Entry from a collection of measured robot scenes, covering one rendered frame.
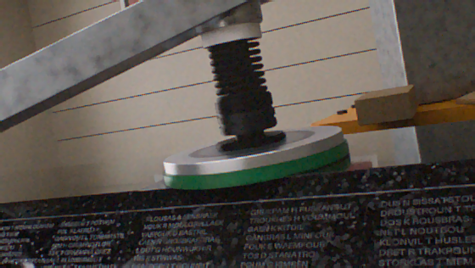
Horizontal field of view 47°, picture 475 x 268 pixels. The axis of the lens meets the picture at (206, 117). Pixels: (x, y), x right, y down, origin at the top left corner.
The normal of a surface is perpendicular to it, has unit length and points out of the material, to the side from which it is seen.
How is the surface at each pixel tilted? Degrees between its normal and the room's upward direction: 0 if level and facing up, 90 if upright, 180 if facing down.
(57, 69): 90
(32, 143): 90
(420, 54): 90
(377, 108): 90
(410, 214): 45
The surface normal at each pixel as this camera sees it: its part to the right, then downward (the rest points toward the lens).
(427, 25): -0.04, 0.06
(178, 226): -0.45, -0.60
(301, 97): -0.51, 0.15
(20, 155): 0.84, -0.13
